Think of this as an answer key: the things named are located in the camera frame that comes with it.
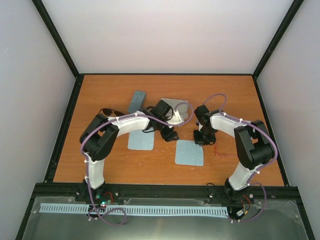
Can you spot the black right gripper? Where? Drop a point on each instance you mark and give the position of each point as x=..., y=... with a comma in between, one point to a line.
x=197, y=141

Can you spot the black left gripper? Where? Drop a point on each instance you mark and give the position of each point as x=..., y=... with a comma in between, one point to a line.
x=168, y=136

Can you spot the light blue cleaning cloth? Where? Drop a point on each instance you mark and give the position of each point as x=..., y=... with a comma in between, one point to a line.
x=138, y=140
x=188, y=153

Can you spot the pink glasses case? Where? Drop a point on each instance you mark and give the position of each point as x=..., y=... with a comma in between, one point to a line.
x=176, y=104

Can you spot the blue grey glasses case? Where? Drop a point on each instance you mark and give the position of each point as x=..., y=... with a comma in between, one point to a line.
x=137, y=101

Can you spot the black sunglasses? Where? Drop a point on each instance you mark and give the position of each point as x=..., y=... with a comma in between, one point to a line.
x=109, y=112

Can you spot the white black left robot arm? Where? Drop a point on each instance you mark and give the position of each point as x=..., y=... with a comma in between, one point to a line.
x=99, y=137

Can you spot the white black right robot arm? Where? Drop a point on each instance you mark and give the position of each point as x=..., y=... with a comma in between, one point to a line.
x=254, y=147

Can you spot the black aluminium frame rail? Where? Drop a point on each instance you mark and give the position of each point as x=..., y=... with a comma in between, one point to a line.
x=121, y=192

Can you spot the light blue slotted cable duct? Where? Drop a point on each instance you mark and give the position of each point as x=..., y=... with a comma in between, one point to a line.
x=140, y=210

